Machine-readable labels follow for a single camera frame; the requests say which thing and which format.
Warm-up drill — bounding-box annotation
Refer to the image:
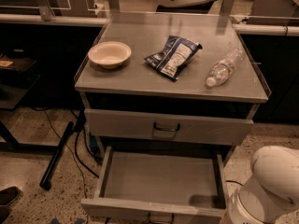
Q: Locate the grey drawer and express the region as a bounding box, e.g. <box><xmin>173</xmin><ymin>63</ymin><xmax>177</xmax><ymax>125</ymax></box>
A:
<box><xmin>81</xmin><ymin>147</ymin><xmax>228</xmax><ymax>224</ymax></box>
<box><xmin>85</xmin><ymin>109</ymin><xmax>253</xmax><ymax>146</ymax></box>

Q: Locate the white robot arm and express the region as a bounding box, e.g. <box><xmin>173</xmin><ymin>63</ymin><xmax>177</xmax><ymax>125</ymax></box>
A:
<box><xmin>220</xmin><ymin>146</ymin><xmax>299</xmax><ymax>224</ymax></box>

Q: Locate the grey drawer cabinet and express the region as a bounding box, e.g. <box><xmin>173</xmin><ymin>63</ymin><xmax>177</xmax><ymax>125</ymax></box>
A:
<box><xmin>75</xmin><ymin>13</ymin><xmax>268</xmax><ymax>151</ymax></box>

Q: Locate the grey top drawer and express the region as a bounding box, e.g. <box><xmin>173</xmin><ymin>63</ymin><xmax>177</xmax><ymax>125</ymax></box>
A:
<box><xmin>85</xmin><ymin>109</ymin><xmax>253</xmax><ymax>146</ymax></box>

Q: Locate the blue chip bag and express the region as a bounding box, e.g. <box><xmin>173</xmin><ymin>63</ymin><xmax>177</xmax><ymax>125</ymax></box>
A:
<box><xmin>145</xmin><ymin>35</ymin><xmax>203</xmax><ymax>82</ymax></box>

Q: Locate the white bowl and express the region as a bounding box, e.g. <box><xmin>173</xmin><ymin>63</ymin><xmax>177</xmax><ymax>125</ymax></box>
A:
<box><xmin>88</xmin><ymin>41</ymin><xmax>132</xmax><ymax>69</ymax></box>

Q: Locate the clear plastic water bottle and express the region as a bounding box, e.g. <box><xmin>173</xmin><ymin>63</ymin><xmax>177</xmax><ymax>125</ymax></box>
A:
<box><xmin>205</xmin><ymin>49</ymin><xmax>244</xmax><ymax>89</ymax></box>

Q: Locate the black table leg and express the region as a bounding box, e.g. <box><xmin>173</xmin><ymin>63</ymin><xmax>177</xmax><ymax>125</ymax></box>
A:
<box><xmin>39</xmin><ymin>121</ymin><xmax>74</xmax><ymax>190</ymax></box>

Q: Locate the black side table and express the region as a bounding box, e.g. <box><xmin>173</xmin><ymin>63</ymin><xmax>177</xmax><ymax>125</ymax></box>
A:
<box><xmin>0</xmin><ymin>49</ymin><xmax>41</xmax><ymax>151</ymax></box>

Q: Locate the dark shoe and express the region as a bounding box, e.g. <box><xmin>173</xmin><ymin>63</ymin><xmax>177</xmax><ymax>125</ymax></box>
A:
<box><xmin>0</xmin><ymin>187</ymin><xmax>20</xmax><ymax>224</ymax></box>

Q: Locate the black floor cable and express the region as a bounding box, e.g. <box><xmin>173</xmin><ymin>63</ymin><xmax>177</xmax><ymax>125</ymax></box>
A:
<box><xmin>31</xmin><ymin>106</ymin><xmax>110</xmax><ymax>224</ymax></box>

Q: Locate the black cable loop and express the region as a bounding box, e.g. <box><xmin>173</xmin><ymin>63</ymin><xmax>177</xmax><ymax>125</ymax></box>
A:
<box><xmin>226</xmin><ymin>179</ymin><xmax>245</xmax><ymax>187</ymax></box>

